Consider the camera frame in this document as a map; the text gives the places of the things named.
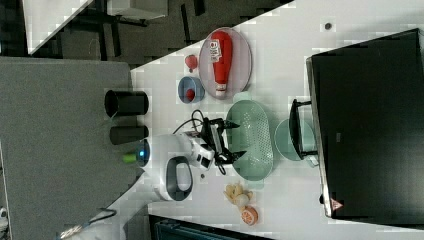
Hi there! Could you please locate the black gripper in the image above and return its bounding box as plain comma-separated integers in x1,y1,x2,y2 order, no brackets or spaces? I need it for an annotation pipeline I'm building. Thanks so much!
200,118,245,165

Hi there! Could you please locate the green plastic strainer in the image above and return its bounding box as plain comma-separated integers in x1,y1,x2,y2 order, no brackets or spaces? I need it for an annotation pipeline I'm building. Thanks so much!
226,92,274,190

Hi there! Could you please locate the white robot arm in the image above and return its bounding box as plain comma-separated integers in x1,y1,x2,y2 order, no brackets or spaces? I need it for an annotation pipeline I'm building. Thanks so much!
55,118,244,240

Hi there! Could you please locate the green cup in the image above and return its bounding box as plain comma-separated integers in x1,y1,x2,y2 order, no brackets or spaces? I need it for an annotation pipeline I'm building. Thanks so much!
274,119,319,167

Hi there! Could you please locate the yellow toy garlic bunch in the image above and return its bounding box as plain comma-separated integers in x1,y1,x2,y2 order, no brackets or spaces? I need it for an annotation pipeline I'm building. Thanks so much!
224,183,253,210

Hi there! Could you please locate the red ball in bowl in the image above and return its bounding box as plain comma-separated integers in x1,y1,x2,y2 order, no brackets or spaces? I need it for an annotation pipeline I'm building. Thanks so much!
185,89,195,102

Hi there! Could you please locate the blue bowl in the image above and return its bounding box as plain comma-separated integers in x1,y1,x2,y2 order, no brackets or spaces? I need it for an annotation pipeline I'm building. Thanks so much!
177,76,205,104

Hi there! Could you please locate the orange slice toy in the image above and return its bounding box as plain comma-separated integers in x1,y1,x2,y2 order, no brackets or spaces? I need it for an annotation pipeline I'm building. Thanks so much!
241,206,258,226

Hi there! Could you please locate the pink oval plate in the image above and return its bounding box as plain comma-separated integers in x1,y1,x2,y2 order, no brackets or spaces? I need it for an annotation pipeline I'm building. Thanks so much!
198,27,252,100

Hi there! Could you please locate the red toy strawberry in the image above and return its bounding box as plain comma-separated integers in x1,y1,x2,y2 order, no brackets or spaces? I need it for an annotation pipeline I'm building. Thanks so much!
185,54,198,73

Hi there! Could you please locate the red ketchup bottle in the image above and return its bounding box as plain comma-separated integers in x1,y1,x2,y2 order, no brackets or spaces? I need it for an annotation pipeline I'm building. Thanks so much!
209,31,233,97

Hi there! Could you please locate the green toy pear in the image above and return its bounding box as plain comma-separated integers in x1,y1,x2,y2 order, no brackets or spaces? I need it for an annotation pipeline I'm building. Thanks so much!
122,153,137,163

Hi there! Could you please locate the black cylinder holder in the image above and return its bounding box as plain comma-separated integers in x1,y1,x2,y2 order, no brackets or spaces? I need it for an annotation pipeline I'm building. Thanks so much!
104,90,149,117

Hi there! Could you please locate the black toaster oven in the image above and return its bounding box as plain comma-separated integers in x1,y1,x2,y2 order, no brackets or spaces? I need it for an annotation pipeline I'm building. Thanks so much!
289,28,424,229

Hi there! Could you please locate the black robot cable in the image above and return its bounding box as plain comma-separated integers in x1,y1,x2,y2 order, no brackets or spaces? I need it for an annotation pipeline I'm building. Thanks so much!
172,109,228,176

